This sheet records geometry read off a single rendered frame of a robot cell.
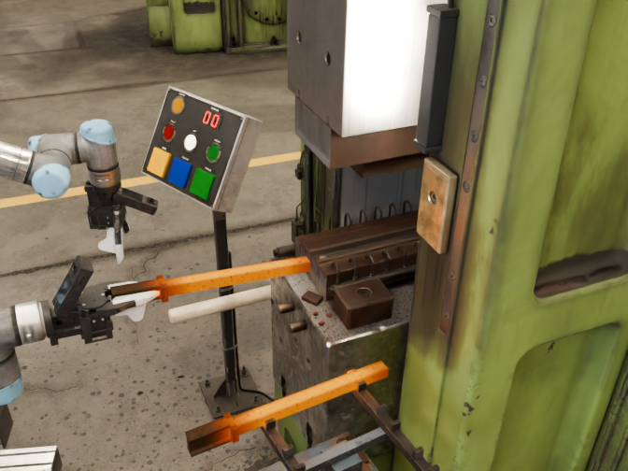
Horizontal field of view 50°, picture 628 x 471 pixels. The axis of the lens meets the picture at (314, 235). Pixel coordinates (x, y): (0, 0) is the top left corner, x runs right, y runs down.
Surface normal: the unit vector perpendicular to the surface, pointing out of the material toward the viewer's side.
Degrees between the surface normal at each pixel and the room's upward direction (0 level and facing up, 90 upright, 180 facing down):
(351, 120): 90
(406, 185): 90
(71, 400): 0
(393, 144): 90
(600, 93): 89
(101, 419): 0
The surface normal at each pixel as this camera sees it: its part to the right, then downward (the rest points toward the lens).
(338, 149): 0.39, 0.50
